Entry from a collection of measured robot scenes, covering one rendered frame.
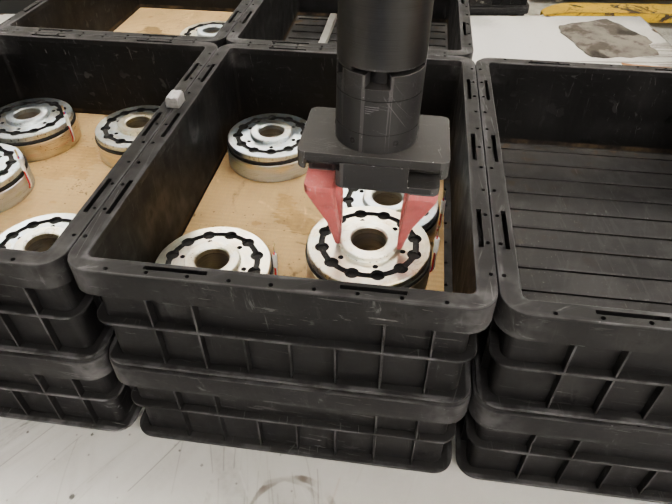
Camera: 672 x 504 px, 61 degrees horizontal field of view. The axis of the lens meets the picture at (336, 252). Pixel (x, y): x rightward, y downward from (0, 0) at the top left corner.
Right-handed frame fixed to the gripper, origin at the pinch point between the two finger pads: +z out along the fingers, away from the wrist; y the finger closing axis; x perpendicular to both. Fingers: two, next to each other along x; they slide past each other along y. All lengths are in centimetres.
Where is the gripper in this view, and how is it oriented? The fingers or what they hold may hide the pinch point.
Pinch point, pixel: (369, 233)
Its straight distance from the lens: 45.9
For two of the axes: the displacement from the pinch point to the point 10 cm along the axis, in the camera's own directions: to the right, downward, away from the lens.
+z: -0.2, 7.5, 6.6
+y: -9.9, -1.0, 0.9
